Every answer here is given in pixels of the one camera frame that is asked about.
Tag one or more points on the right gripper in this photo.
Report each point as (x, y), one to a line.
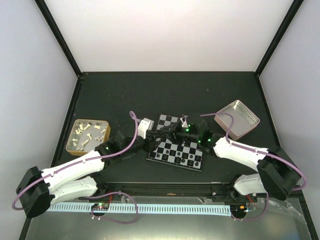
(175, 135)

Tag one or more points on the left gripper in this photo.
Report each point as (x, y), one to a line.
(151, 139)

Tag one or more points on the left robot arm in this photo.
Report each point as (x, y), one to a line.
(38, 189)

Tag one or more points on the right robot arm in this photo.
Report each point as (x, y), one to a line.
(275, 174)

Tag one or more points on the gold tin with white pieces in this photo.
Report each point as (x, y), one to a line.
(86, 135)

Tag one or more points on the black and white chessboard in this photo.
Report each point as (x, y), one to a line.
(190, 151)

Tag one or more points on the pink metal tin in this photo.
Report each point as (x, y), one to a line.
(244, 120)

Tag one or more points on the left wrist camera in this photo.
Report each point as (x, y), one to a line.
(144, 126)

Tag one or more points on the white slotted cable duct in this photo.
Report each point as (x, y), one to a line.
(130, 208)

